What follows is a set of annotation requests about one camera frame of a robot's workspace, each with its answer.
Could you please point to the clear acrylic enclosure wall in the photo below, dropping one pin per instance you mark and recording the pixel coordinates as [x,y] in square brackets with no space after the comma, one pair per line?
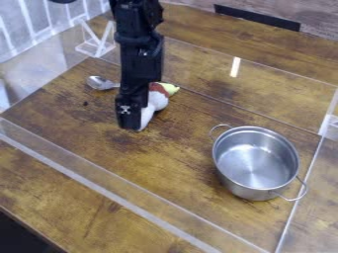
[103,190]

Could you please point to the white red plush mushroom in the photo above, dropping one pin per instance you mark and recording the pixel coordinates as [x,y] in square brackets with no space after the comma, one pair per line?
[158,101]

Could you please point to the spoon with yellow handle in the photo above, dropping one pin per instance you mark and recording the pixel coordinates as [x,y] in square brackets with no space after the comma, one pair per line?
[100,83]

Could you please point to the clear acrylic triangle stand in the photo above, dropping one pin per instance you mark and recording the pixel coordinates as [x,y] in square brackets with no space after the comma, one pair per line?
[95,46]

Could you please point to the silver metal pot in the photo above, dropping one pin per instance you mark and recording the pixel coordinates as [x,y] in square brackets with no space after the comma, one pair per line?
[256,163]

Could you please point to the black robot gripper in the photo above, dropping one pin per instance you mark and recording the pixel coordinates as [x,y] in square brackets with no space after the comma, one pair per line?
[136,17]

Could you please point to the black bar on table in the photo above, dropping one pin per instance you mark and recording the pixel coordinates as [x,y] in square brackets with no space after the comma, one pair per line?
[255,17]

